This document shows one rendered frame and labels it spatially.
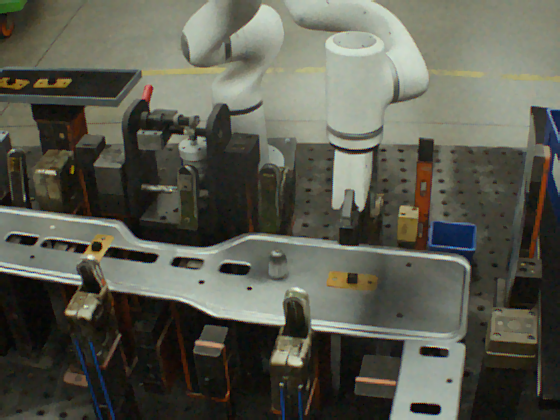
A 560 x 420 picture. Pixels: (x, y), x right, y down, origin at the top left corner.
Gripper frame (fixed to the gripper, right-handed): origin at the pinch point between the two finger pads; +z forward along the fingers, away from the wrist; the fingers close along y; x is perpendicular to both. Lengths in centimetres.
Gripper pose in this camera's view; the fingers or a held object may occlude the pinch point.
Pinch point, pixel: (353, 222)
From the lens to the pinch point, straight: 131.5
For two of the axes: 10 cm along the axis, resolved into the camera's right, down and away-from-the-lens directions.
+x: 9.7, 1.0, -2.0
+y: -2.2, 5.7, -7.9
